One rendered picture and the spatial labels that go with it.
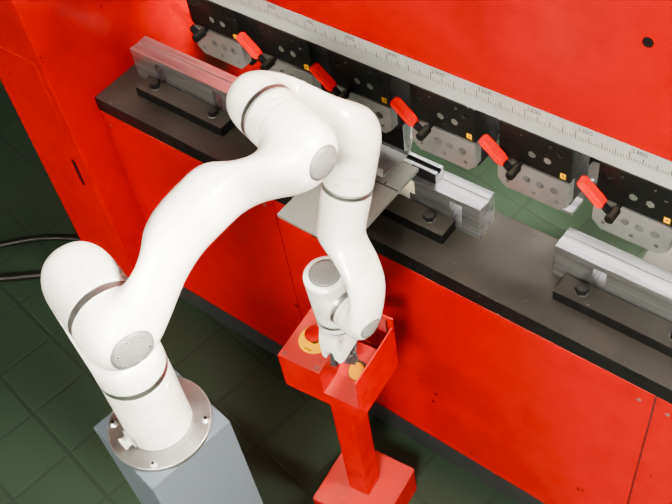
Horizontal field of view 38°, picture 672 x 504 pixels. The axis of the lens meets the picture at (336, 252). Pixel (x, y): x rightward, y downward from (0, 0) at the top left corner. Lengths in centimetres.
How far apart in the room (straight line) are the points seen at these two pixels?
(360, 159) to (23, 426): 184
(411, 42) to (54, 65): 103
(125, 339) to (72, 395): 173
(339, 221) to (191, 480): 54
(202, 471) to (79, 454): 125
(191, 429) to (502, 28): 88
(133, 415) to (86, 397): 147
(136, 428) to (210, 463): 19
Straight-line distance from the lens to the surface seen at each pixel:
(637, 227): 184
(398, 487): 267
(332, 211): 167
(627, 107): 166
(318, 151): 143
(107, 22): 262
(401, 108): 191
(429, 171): 210
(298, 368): 211
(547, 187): 187
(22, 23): 245
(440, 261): 210
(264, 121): 147
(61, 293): 152
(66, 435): 311
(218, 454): 185
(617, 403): 209
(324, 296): 179
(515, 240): 214
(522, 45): 169
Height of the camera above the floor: 253
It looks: 51 degrees down
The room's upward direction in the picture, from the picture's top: 10 degrees counter-clockwise
